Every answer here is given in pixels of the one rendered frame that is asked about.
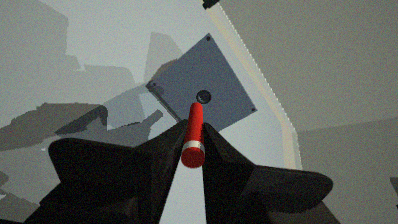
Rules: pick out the red peg with white band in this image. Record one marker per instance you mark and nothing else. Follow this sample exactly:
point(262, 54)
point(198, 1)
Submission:
point(193, 151)

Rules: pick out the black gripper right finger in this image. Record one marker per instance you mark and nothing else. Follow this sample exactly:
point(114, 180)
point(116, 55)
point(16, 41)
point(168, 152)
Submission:
point(229, 179)

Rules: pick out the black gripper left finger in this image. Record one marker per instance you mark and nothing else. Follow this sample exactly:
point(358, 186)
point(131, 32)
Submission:
point(149, 167)

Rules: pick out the dark grey square panel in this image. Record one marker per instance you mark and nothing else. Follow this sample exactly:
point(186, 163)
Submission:
point(204, 75)

